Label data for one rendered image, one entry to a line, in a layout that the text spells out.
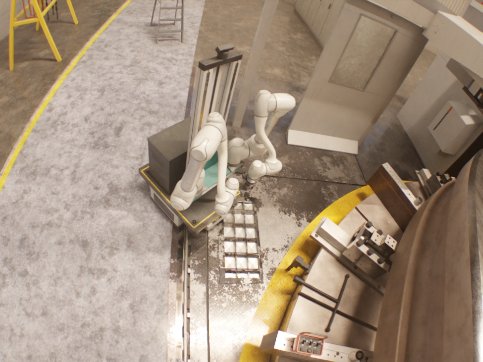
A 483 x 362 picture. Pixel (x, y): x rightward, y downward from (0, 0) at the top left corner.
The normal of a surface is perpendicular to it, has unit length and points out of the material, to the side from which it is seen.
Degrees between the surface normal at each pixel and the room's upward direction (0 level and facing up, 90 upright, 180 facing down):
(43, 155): 0
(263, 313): 0
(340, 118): 90
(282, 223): 0
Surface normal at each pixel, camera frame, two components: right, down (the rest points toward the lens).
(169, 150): 0.22, -0.59
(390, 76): 0.06, 0.80
